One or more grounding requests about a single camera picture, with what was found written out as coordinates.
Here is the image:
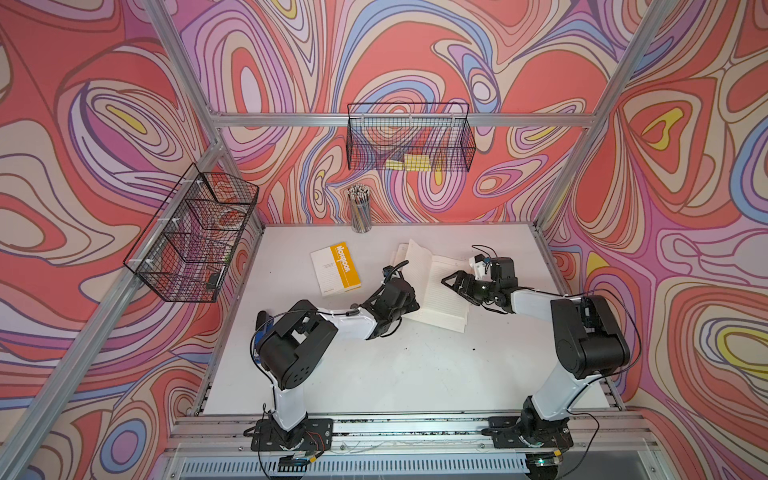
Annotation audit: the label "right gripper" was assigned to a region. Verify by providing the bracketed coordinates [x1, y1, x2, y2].
[441, 270, 499, 305]

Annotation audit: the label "cream lined notebook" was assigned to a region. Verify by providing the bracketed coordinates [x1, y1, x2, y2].
[310, 242, 362, 297]
[393, 239, 470, 333]

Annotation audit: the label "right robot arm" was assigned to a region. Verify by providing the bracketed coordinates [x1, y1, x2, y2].
[441, 255, 631, 447]

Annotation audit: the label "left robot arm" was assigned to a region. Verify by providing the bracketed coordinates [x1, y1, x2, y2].
[249, 275, 419, 433]

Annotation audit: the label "metal pen cup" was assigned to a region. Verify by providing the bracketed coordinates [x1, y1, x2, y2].
[347, 184, 372, 233]

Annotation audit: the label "blue stapler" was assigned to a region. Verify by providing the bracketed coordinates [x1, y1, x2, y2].
[250, 310, 274, 366]

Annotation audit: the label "yellow sticky notes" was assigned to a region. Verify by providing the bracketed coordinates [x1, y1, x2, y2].
[384, 154, 433, 172]

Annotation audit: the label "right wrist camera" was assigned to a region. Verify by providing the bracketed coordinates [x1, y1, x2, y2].
[469, 254, 492, 281]

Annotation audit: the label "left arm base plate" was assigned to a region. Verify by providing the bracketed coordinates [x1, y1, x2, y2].
[249, 418, 334, 453]

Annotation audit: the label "black wire basket back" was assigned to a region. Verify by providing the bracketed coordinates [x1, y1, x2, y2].
[346, 100, 477, 172]

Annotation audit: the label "black wire basket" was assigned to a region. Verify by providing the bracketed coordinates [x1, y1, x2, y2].
[346, 100, 477, 172]
[123, 165, 259, 303]

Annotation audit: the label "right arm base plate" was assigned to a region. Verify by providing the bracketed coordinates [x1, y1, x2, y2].
[480, 416, 574, 451]

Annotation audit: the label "black wire basket left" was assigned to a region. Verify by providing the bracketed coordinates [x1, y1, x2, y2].
[123, 165, 259, 303]

